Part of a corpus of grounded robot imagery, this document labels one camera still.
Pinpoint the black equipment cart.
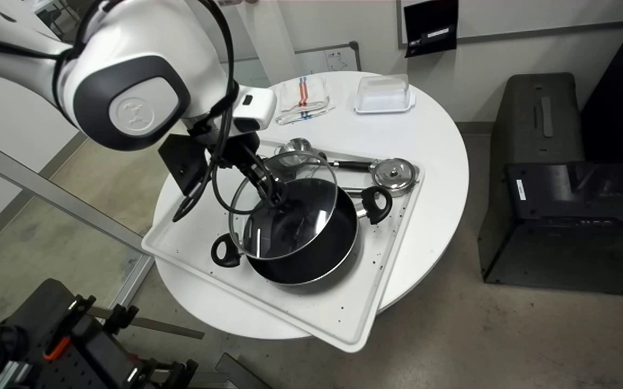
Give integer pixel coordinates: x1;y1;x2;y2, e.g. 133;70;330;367
0;278;196;389

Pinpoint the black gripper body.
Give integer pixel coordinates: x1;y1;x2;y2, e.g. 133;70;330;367
211;134;281;204

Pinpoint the white plastic tray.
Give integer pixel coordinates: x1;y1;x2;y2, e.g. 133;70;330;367
143;178;421;351

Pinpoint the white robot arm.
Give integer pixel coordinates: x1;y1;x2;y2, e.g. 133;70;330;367
0;0;281;201

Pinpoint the black cooking pot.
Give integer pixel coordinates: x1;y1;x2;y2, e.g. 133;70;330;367
209;178;393;284

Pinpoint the black cabinet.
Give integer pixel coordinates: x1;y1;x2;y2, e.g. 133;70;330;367
478;42;623;295

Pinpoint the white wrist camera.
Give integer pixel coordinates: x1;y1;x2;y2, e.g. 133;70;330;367
233;86;276;131

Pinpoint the round white table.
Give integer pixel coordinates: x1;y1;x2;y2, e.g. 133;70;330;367
150;69;471;340

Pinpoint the black marker holder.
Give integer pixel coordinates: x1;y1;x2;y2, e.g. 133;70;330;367
402;0;459;55

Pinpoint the steel strainer spoon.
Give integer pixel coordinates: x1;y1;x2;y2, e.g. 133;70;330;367
330;158;420;196

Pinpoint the steel ladle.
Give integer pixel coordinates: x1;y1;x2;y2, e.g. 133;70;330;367
279;137;326;159

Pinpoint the clear plastic container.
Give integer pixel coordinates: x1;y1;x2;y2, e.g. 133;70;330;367
353;75;416;113

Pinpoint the glass pot lid black knob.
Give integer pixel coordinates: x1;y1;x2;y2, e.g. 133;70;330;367
229;150;339;262

